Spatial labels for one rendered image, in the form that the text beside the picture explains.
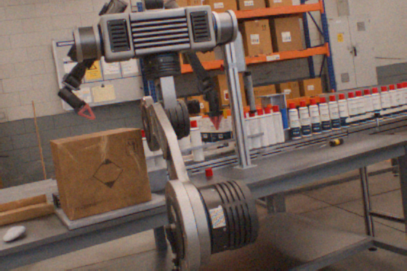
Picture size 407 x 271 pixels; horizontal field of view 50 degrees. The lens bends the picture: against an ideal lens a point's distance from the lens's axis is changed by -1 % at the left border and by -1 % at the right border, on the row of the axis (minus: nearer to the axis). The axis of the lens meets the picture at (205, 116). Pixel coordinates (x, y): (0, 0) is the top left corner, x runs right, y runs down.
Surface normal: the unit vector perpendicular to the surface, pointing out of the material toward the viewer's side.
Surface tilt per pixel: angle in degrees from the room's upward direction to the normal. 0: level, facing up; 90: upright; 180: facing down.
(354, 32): 90
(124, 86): 90
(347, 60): 90
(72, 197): 90
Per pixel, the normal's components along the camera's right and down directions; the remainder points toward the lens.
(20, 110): 0.28, 0.02
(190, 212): 0.17, -0.47
